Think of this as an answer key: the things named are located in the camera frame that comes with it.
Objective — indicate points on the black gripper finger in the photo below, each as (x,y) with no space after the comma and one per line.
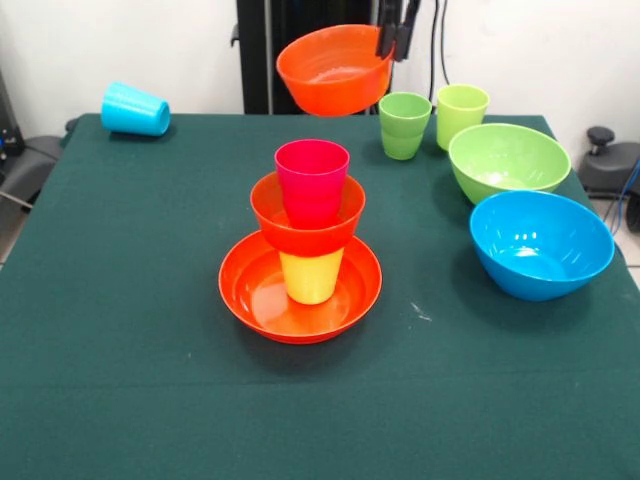
(404,37)
(386,32)

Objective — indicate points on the small orange bowl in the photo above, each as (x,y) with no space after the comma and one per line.
(330,90)
(310,240)

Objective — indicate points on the pink cup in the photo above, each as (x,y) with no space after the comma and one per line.
(311,185)

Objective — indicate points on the yellow cup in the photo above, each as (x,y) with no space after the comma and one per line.
(311,280)

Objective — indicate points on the blue cup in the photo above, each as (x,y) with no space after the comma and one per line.
(132,110)

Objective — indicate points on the large orange bowl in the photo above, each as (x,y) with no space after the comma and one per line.
(250,300)

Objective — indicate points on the lime green cup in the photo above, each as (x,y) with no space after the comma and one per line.
(457,117)

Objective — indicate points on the lime green bowl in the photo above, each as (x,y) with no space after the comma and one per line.
(505,160)

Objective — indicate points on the grey stand base with knob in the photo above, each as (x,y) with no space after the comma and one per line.
(610,170)

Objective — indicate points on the blue bowl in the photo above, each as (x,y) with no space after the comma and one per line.
(540,245)

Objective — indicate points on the dark green tablecloth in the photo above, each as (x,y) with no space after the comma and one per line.
(320,400)

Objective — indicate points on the black equipment box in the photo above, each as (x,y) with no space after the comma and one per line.
(10,130)

